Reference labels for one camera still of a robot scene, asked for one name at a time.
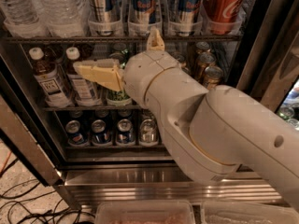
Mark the clear plastic bin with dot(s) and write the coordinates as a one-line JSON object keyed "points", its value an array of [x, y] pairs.
{"points": [[145, 212], [213, 212]]}

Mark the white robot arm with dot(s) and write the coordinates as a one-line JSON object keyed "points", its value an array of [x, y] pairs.
{"points": [[208, 133]]}

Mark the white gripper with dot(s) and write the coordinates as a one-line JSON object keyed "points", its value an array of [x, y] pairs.
{"points": [[144, 75]]}

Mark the left silver can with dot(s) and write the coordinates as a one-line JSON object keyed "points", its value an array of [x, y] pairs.
{"points": [[148, 135]]}

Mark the front left green can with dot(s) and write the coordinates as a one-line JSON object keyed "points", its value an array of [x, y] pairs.
{"points": [[118, 98]]}

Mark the right tea bottle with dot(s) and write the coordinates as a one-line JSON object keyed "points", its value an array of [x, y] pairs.
{"points": [[85, 90]]}

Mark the middle pepsi can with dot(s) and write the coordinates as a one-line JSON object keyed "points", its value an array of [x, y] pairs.
{"points": [[100, 134]]}

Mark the pepsi can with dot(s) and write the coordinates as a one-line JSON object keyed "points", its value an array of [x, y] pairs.
{"points": [[77, 137], [125, 132], [100, 134]]}

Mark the water bottle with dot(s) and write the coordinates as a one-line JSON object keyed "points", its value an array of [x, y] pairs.
{"points": [[22, 19], [63, 17]]}

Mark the tea bottle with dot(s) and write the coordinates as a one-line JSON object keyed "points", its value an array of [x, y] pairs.
{"points": [[85, 90], [50, 80]]}

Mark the left water bottle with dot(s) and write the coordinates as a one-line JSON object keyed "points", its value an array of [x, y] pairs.
{"points": [[22, 19]]}

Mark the right clear plastic bin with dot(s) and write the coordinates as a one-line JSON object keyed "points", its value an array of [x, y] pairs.
{"points": [[213, 212]]}

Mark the front right gold can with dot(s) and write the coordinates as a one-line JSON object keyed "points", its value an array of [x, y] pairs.
{"points": [[212, 77]]}

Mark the right water bottle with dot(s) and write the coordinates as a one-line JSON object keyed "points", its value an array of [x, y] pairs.
{"points": [[63, 17]]}

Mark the red coca-cola can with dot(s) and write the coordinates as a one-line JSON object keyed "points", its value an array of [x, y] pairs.
{"points": [[221, 13]]}

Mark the steel fridge door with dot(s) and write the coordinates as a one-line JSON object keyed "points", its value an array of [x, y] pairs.
{"points": [[18, 138]]}

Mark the left tea bottle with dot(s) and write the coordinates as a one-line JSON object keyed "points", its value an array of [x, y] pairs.
{"points": [[50, 80]]}

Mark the redbull can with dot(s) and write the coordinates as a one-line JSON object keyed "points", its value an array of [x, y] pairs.
{"points": [[142, 17], [105, 17], [184, 15]]}

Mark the left clear plastic bin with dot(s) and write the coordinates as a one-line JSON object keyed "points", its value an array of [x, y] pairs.
{"points": [[145, 212]]}

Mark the left pepsi can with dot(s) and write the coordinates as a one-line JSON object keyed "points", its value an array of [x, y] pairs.
{"points": [[77, 137]]}

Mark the steel fridge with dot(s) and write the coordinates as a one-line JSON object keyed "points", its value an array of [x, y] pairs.
{"points": [[256, 57]]}

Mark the right pepsi can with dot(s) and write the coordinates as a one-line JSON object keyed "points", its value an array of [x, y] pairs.
{"points": [[125, 132]]}

